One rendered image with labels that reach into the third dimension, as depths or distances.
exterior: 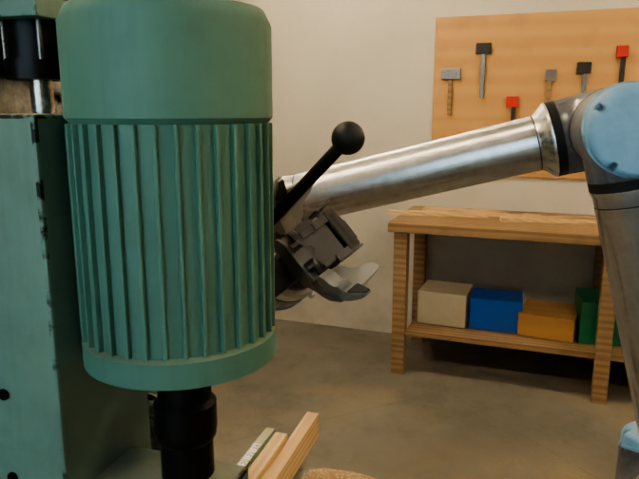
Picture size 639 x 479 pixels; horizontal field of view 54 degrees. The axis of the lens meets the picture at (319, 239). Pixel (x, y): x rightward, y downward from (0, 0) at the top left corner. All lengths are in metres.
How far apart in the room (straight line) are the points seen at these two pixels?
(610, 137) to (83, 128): 0.61
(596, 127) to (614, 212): 0.12
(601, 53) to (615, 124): 2.95
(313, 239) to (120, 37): 0.36
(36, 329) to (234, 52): 0.30
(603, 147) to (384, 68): 3.15
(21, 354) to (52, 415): 0.06
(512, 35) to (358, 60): 0.90
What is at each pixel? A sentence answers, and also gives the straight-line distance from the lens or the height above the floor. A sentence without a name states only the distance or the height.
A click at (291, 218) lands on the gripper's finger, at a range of 0.72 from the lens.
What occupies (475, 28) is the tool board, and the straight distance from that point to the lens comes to 3.84.
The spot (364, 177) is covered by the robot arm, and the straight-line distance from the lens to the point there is 1.01.
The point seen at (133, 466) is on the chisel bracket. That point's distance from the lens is 0.70.
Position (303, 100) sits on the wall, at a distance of 4.09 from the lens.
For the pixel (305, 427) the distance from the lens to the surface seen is 1.02.
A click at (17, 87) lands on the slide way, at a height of 1.44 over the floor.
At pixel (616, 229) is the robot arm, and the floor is 1.27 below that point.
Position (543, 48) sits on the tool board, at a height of 1.76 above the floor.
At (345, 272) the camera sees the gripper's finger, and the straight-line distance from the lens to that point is 0.73.
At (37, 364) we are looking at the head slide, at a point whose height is 1.20.
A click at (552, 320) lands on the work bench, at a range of 3.49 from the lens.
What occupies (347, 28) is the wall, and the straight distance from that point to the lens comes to 4.02.
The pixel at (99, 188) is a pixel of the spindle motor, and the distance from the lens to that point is 0.51.
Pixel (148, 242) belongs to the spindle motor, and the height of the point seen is 1.32.
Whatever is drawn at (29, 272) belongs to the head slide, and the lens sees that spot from 0.59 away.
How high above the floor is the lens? 1.42
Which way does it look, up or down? 12 degrees down
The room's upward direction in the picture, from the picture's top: straight up
